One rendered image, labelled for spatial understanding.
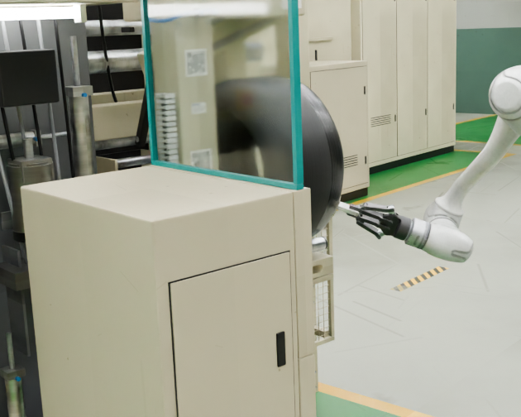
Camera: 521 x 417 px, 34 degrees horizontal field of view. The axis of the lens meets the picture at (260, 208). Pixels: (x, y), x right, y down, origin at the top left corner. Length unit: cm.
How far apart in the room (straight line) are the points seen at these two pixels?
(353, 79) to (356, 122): 40
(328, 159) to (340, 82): 503
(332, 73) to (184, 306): 598
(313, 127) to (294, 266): 85
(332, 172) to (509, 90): 59
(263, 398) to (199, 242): 39
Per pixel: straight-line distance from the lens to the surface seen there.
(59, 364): 204
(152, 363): 168
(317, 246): 278
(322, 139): 260
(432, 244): 274
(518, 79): 238
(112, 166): 284
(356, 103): 783
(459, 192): 285
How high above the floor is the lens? 161
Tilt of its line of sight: 12 degrees down
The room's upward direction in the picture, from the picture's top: 2 degrees counter-clockwise
